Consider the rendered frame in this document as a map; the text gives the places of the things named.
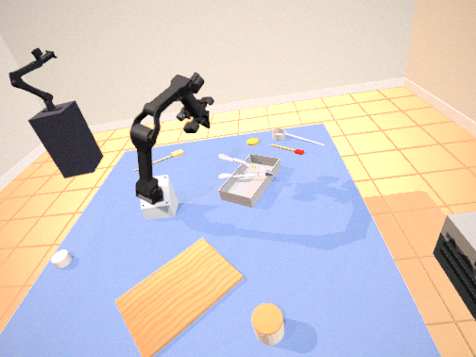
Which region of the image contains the white short cylinder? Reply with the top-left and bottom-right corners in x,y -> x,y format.
51,249 -> 72,268

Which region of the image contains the orange flat board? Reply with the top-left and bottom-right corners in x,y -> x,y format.
115,238 -> 244,357

